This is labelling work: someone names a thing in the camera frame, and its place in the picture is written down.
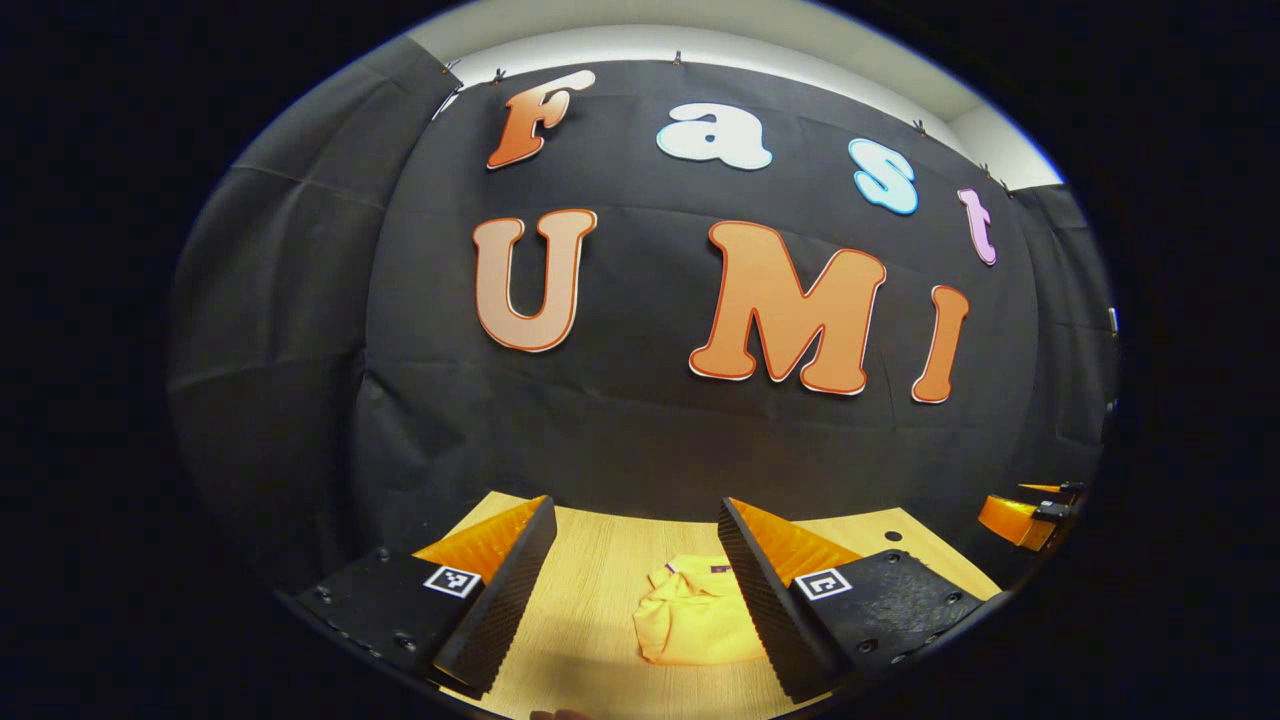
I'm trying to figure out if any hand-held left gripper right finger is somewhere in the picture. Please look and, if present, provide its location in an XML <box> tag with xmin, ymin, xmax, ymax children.
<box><xmin>717</xmin><ymin>497</ymin><xmax>986</xmax><ymax>704</ymax></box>

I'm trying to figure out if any orange T-shirt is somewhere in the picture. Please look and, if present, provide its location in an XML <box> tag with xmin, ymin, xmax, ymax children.
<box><xmin>633</xmin><ymin>555</ymin><xmax>771</xmax><ymax>666</ymax></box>

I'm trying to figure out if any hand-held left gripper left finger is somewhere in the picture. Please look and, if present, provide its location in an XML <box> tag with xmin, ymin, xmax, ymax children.
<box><xmin>295</xmin><ymin>495</ymin><xmax>558</xmax><ymax>699</ymax></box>

